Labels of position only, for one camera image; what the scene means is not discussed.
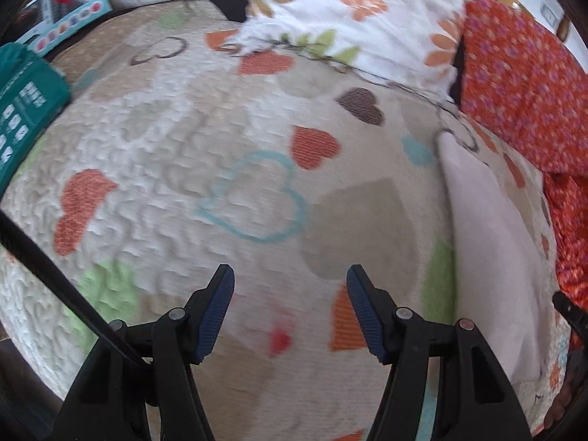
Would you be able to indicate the pink sweater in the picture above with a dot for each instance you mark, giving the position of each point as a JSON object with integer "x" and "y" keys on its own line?
{"x": 496, "y": 248}

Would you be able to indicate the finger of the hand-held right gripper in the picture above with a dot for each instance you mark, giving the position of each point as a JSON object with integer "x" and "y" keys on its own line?
{"x": 570, "y": 313}

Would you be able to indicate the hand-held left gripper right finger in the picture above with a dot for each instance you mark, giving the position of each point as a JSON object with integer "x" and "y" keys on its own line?
{"x": 365, "y": 317}

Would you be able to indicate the box with colourful shapes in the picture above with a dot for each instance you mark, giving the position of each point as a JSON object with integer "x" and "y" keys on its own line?
{"x": 73, "y": 23}

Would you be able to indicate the red floral cloth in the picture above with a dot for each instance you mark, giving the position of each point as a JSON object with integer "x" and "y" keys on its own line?
{"x": 519, "y": 78}

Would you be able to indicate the floral leaf print pillow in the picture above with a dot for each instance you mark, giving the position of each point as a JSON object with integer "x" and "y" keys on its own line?
{"x": 358, "y": 23}

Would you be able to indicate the teal plastic package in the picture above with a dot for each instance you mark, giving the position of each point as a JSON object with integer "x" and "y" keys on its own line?
{"x": 27, "y": 105}

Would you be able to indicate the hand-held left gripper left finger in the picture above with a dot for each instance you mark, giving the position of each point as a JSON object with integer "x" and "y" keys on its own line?
{"x": 216, "y": 317}

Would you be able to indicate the white wall switch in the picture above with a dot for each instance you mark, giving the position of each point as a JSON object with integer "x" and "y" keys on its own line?
{"x": 550, "y": 12}

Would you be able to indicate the person's right hand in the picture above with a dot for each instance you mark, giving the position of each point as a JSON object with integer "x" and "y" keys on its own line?
{"x": 562, "y": 395}

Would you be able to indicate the quilted heart print blanket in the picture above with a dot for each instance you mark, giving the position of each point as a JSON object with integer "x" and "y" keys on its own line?
{"x": 183, "y": 156}

